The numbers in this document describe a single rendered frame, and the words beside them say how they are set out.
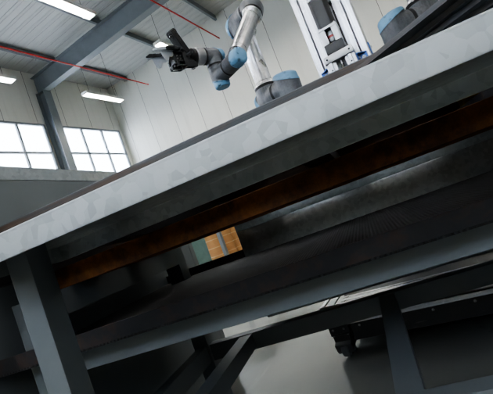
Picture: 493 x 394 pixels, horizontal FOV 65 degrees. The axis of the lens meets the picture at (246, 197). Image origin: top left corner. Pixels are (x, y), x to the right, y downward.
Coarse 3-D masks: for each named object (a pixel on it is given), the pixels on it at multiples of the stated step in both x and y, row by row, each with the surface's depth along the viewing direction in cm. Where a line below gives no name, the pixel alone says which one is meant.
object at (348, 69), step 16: (352, 64) 63; (320, 80) 64; (288, 96) 66; (256, 112) 67; (224, 128) 69; (192, 144) 71; (144, 160) 74; (112, 176) 76; (80, 192) 78; (48, 208) 81; (16, 224) 83
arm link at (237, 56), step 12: (252, 0) 178; (252, 12) 175; (240, 24) 172; (252, 24) 172; (240, 36) 167; (252, 36) 172; (240, 48) 161; (228, 60) 162; (240, 60) 160; (228, 72) 166
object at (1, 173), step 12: (0, 168) 105; (12, 168) 109; (24, 168) 113; (36, 168) 117; (0, 180) 116; (12, 180) 119; (24, 180) 112; (36, 180) 116; (48, 180) 120; (60, 180) 125; (72, 180) 130; (84, 180) 136; (96, 180) 142
